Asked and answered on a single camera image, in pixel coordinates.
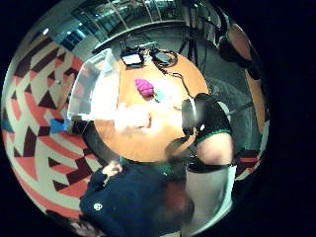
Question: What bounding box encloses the teal small object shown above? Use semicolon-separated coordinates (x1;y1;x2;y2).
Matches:
153;89;168;104

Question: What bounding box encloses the purple toy grape bunch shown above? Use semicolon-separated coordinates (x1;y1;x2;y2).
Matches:
133;78;156;99

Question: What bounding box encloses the white soft object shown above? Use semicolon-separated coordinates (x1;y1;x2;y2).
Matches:
113;102;156;135

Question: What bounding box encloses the black tripod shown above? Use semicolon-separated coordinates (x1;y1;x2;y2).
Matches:
177;3;211;63

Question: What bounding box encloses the tablet with lit screen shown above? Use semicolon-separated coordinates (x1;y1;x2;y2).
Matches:
119;49;146;69

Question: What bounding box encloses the the person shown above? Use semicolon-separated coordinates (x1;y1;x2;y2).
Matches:
70;159;198;237

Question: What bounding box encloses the clear plastic storage bin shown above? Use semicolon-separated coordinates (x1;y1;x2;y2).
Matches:
66;47;123;122

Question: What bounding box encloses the blue object on floor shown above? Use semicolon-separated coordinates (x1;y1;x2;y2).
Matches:
48;118;72;134

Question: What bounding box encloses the black cable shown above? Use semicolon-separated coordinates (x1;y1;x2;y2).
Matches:
157;63;196;102

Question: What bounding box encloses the black device with cables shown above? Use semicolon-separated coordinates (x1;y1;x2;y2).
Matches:
149;48;180;68

